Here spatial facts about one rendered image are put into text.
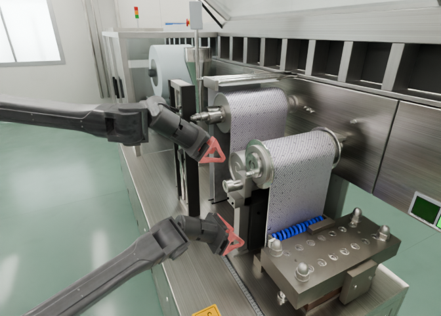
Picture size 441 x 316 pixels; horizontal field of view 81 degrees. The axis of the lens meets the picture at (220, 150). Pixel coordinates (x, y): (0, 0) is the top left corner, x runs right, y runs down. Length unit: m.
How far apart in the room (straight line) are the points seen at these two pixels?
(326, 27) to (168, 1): 5.49
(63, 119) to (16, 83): 5.63
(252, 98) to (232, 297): 0.63
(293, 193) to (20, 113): 0.71
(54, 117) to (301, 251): 0.71
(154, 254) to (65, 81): 5.69
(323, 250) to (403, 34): 0.61
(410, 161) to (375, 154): 0.10
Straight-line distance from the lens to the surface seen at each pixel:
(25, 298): 2.36
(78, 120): 0.61
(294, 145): 0.78
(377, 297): 0.98
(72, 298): 0.55
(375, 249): 0.92
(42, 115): 0.65
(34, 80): 6.19
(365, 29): 0.91
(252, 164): 0.76
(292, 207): 0.86
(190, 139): 0.60
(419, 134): 0.83
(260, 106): 0.93
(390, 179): 0.90
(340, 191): 1.03
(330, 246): 0.88
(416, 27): 0.84
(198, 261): 0.95
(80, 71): 6.11
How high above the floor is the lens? 1.60
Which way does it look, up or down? 25 degrees down
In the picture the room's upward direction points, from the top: straight up
